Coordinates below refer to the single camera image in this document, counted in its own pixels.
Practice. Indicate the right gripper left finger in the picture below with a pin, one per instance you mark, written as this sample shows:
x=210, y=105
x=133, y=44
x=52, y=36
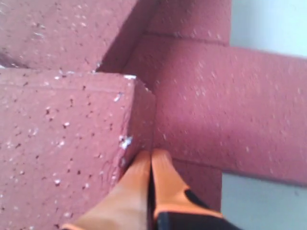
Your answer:
x=125, y=207

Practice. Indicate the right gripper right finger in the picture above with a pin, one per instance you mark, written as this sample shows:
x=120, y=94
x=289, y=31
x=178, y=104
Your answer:
x=176, y=205

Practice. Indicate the large red brick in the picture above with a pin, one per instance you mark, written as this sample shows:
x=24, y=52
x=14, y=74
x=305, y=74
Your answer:
x=202, y=20

